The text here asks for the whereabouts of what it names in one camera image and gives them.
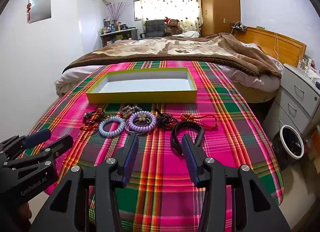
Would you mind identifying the brown patterned fleece blanket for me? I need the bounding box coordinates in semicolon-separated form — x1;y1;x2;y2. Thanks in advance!
62;33;283;79

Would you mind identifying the purple spiral hair tie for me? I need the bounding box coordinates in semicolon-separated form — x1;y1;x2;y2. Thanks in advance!
127;112;156;134

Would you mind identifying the group of desk bottles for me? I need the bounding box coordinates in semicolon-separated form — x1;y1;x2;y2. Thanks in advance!
101;17;135;35

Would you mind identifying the purple branch decoration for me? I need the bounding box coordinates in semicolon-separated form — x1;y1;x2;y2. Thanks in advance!
107;2;130;26

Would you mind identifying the group of nightstand items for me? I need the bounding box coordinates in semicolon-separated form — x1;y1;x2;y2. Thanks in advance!
297;56;320;78

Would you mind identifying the wooden wardrobe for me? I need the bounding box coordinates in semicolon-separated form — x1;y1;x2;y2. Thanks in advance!
199;0;241;37

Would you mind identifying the small cluttered desk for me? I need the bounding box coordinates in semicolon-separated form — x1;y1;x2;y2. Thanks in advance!
100;28;139;48

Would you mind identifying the grey drawer nightstand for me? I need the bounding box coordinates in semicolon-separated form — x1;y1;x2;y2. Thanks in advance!
264;63;320;137

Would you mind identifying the yellow shallow cardboard box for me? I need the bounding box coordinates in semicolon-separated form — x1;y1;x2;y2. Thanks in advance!
86;67;198;104

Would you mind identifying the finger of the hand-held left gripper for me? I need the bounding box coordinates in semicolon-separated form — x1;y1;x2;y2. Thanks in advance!
0;128;52;159
2;135;74;170

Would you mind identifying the pink green plaid blanket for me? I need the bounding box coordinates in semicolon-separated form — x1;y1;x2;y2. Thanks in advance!
19;60;285;232

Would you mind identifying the dark beaded bracelet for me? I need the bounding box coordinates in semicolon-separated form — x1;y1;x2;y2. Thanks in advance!
154;108;179;130

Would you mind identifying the black beaded hair tie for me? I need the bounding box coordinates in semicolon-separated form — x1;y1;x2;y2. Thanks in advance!
83;108;108;125

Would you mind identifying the pink thin bangle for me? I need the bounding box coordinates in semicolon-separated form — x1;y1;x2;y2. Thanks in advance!
124;121;148;137

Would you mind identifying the silver wall poster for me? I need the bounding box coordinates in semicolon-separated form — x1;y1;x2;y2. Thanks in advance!
26;0;52;24

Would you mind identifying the rhinestone hair accessory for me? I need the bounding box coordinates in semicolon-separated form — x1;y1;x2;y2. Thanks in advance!
119;105;140;118

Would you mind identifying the black white-rimmed trash bin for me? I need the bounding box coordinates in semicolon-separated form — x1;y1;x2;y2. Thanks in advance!
271;124;305;170

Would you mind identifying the person's left hand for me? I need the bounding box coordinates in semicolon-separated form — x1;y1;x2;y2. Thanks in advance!
14;198;33;232

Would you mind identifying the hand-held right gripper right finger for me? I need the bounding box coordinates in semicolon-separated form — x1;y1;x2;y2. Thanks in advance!
181;133;292;232

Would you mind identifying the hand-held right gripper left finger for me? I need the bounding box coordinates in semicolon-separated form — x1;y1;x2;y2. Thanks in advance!
29;134;139;232

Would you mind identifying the orange red knot ornament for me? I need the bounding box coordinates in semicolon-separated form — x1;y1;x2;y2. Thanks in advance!
180;113;218;131

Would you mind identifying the blue spiral hair tie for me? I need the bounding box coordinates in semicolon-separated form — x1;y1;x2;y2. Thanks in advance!
98;116;125;137

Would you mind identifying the beige flower hair tie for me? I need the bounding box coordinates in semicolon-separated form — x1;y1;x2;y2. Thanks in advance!
136;113;153;125

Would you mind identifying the brown teddy bear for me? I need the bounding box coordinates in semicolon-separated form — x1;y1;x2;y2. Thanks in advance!
164;17;183;36

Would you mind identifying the wooden bed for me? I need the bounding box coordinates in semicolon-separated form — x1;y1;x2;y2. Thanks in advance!
232;26;307;104

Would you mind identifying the headboard shelf with chargers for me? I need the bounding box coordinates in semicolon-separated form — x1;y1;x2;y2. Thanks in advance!
230;22;247;31

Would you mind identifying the red knotted cord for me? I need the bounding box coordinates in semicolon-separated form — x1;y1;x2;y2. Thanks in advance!
80;122;99;131

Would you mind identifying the black wrist band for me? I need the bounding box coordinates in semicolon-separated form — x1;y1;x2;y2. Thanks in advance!
170;121;204;155

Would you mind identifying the black office chair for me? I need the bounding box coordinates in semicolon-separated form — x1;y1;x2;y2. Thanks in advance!
139;20;167;40

